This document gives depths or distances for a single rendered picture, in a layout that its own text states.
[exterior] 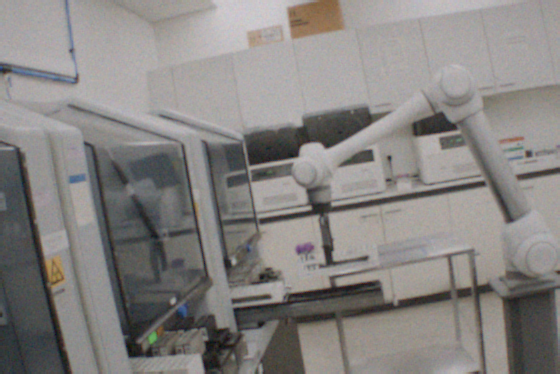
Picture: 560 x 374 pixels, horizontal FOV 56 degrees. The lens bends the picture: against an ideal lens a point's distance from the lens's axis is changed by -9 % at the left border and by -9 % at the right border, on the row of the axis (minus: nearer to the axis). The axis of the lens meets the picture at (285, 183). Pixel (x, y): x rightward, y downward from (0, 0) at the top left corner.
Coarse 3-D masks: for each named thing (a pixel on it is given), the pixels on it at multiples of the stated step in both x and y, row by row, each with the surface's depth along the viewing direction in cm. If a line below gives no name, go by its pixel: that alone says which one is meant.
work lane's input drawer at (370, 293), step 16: (336, 288) 205; (352, 288) 203; (368, 288) 199; (272, 304) 198; (288, 304) 197; (304, 304) 195; (320, 304) 194; (336, 304) 194; (352, 304) 193; (368, 304) 192; (384, 304) 191; (240, 320) 199; (256, 320) 198; (272, 320) 197
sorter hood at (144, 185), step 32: (96, 128) 137; (128, 128) 160; (96, 160) 110; (128, 160) 127; (160, 160) 148; (128, 192) 124; (160, 192) 144; (192, 192) 169; (128, 224) 121; (160, 224) 140; (192, 224) 165; (128, 256) 118; (160, 256) 136; (192, 256) 160; (128, 288) 115; (160, 288) 132; (192, 288) 155; (128, 320) 111; (160, 320) 127; (128, 352) 112
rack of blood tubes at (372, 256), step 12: (336, 252) 213; (348, 252) 207; (360, 252) 204; (372, 252) 203; (300, 264) 207; (324, 264) 214; (336, 264) 215; (348, 264) 205; (360, 264) 204; (372, 264) 204; (300, 276) 208; (312, 276) 207
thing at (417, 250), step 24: (408, 240) 265; (432, 240) 253; (456, 240) 242; (384, 264) 225; (408, 264) 223; (336, 312) 226; (456, 312) 266; (480, 312) 224; (456, 336) 267; (480, 336) 224; (360, 360) 268; (384, 360) 261; (408, 360) 255; (432, 360) 249; (456, 360) 242; (480, 360) 225
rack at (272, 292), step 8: (232, 288) 210; (240, 288) 208; (248, 288) 205; (256, 288) 204; (264, 288) 202; (272, 288) 199; (280, 288) 200; (232, 296) 200; (240, 296) 200; (248, 296) 209; (256, 296) 209; (264, 296) 209; (272, 296) 208; (280, 296) 198; (232, 304) 201; (240, 304) 200; (248, 304) 200
